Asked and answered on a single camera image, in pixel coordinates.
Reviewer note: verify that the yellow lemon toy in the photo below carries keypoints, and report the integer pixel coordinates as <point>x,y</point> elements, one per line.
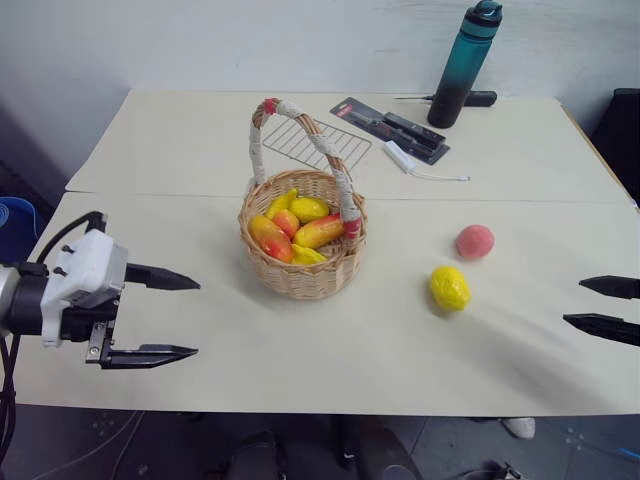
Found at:
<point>310,209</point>
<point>450,289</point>

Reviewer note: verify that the blue plastic bin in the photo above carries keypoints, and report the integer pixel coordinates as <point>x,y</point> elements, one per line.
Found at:
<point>17,230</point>

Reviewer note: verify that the large orange red mango toy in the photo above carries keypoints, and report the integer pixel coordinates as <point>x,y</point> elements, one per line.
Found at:
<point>270,239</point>
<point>320,231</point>

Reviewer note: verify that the small red orange mango toy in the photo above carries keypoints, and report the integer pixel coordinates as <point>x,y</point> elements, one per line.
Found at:
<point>286,223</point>

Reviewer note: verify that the yellow banana toy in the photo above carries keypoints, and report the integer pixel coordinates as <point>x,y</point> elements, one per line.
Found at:
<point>281,202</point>
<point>307,255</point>

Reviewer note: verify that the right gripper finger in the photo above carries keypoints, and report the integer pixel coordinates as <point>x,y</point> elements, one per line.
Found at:
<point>607,327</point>
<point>612,286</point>

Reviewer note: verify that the black knife package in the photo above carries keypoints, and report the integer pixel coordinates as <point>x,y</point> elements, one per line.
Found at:
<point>395,129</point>

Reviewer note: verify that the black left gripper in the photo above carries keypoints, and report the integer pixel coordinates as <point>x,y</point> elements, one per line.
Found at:
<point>85,315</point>

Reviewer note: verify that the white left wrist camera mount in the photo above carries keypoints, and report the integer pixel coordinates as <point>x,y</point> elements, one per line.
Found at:
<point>90,265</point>

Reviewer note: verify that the pink peach toy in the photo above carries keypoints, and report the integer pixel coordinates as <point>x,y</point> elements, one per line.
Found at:
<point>475,242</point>

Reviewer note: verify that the teal black water bottle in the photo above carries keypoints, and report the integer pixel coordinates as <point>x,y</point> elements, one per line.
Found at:
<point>457,70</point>

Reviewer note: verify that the wicker basket with handle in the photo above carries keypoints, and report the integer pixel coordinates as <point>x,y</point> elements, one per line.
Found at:
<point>300,277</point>

